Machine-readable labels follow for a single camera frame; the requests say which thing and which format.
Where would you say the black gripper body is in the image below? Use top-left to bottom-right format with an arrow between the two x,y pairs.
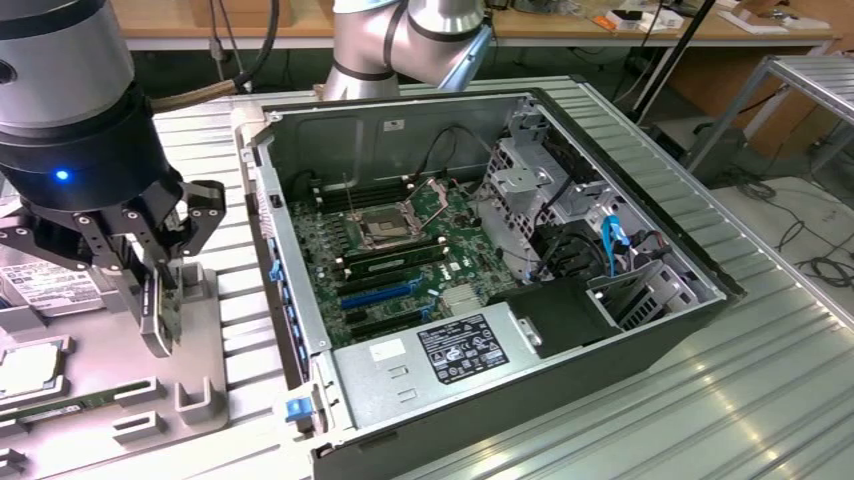
0,83 -> 186,217

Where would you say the black Nvidia graphics card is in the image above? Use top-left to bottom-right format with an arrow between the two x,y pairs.
136,262 -> 186,359

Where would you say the silver hard drive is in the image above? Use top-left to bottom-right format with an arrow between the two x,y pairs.
0,249 -> 108,321

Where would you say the black open PC case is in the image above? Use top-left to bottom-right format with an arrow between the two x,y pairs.
229,87 -> 746,480

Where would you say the thin locking lever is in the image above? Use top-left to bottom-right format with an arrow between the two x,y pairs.
339,172 -> 359,221

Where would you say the grey parts rack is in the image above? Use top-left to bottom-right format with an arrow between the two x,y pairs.
0,259 -> 233,480

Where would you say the CPU socket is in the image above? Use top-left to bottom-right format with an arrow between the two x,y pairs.
352,202 -> 435,251

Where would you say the silver CPU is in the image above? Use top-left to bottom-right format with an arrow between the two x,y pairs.
0,344 -> 61,394

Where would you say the long black expansion slot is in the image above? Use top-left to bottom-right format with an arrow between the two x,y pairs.
335,276 -> 408,297
349,319 -> 423,344

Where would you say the green RAM stick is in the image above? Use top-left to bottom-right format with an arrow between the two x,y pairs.
343,247 -> 449,280
0,387 -> 145,426

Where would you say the metal socket cover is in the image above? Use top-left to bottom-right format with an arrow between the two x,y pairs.
397,177 -> 461,236

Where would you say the green motherboard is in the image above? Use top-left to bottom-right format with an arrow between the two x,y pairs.
285,172 -> 528,351

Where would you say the blue case latch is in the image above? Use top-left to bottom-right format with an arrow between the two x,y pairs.
283,397 -> 315,426

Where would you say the silver finned heatsink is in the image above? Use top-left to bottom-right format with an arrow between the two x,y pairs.
439,287 -> 481,309

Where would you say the grey power supply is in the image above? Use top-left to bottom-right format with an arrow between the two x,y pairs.
329,307 -> 541,431

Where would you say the perforated metal drive cage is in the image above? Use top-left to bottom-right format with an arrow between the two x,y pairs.
476,134 -> 588,251

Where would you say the long wooden desk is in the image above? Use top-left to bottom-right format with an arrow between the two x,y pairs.
122,0 -> 843,56

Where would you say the metal disk bay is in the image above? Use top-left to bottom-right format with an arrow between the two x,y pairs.
583,259 -> 706,334

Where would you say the black stand pole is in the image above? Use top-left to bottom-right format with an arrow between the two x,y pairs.
629,0 -> 720,126

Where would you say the black box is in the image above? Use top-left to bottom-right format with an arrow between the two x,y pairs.
649,117 -> 748,186

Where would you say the brown wooden cabinet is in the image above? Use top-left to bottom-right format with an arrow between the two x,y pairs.
665,47 -> 835,156

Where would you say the tan braided cable sleeve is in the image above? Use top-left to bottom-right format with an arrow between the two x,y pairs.
149,79 -> 238,115

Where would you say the black wire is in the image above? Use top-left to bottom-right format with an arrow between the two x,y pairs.
420,124 -> 501,182

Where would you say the black camera cable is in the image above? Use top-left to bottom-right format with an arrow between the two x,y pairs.
225,0 -> 280,94

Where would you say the blue wire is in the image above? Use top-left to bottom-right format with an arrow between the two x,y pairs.
599,214 -> 632,281

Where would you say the black cable coil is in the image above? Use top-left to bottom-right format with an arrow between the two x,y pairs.
810,257 -> 854,289

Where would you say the aluminium frame shelf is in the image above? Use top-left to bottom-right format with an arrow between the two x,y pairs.
683,53 -> 854,174

